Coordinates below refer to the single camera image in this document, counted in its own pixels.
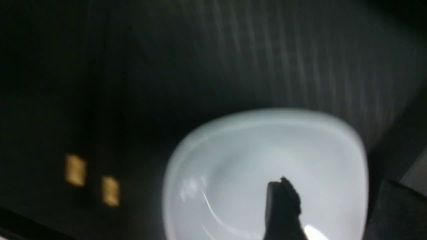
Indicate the black plastic serving tray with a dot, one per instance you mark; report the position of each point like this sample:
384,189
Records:
95,95

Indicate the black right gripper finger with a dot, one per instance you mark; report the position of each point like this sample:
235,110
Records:
283,208

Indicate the white square dish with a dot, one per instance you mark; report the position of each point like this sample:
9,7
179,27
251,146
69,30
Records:
216,180

